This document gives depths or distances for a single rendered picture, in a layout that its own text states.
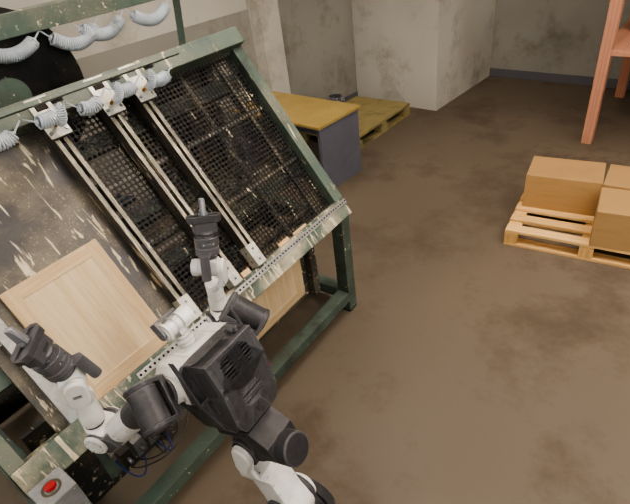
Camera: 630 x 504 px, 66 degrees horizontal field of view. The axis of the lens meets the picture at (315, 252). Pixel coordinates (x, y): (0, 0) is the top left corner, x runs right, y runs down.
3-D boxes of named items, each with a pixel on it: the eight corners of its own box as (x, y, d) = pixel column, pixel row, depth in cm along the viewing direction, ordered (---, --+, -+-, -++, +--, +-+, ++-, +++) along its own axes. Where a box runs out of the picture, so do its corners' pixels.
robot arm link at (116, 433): (132, 428, 167) (158, 404, 154) (111, 463, 157) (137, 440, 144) (102, 410, 164) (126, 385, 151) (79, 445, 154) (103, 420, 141)
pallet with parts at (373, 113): (358, 106, 709) (356, 78, 687) (414, 115, 654) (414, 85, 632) (295, 140, 632) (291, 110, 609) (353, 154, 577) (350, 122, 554)
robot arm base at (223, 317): (265, 315, 180) (274, 307, 171) (250, 346, 174) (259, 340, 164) (229, 296, 178) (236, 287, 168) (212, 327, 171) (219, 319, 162)
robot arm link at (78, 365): (41, 356, 141) (67, 375, 149) (41, 384, 134) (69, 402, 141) (75, 336, 142) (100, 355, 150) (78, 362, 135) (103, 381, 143)
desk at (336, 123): (281, 148, 617) (272, 90, 575) (364, 169, 541) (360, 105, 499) (243, 169, 579) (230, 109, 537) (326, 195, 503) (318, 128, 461)
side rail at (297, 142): (324, 207, 315) (335, 202, 307) (223, 59, 297) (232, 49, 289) (331, 202, 320) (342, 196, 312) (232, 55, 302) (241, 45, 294)
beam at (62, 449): (26, 497, 184) (30, 501, 176) (5, 474, 182) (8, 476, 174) (342, 217, 322) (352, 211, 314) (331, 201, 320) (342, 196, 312)
